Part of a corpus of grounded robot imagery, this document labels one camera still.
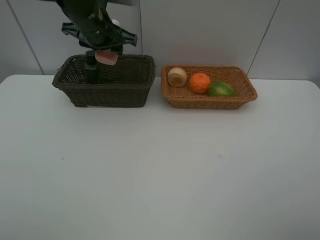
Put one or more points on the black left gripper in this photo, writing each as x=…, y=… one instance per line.
x=87, y=39

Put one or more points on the tan wicker basket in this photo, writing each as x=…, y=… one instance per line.
x=184, y=98

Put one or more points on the pink lotion bottle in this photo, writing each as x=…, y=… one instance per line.
x=107, y=57

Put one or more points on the dark brown wicker basket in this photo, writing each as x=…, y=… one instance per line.
x=123, y=85

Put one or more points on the round bread bun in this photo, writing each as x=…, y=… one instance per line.
x=177, y=77

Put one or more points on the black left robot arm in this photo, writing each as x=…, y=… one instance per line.
x=78, y=11

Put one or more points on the orange tangerine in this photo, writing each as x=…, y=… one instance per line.
x=199, y=83

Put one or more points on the dark green pump bottle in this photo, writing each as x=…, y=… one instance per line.
x=91, y=67

